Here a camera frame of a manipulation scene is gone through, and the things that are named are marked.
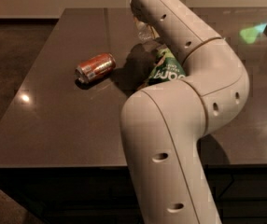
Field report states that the green chip bag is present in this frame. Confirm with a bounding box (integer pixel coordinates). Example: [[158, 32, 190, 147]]
[[138, 48, 186, 90]]

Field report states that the right dark cabinet drawer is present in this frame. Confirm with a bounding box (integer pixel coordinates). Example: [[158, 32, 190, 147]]
[[208, 174, 267, 202]]

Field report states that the clear plastic water bottle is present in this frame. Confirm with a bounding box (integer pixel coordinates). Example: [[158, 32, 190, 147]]
[[134, 18, 160, 41]]

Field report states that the orange soda can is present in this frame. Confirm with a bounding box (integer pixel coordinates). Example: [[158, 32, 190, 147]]
[[75, 53, 116, 84]]

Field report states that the dark cabinet drawer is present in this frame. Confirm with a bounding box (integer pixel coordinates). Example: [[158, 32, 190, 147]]
[[208, 174, 267, 202], [16, 173, 141, 203]]

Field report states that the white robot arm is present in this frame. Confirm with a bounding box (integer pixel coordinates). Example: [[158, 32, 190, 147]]
[[120, 0, 249, 224]]

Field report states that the dark cabinet drawer front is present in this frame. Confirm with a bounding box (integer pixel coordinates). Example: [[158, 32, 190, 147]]
[[16, 173, 141, 203]]

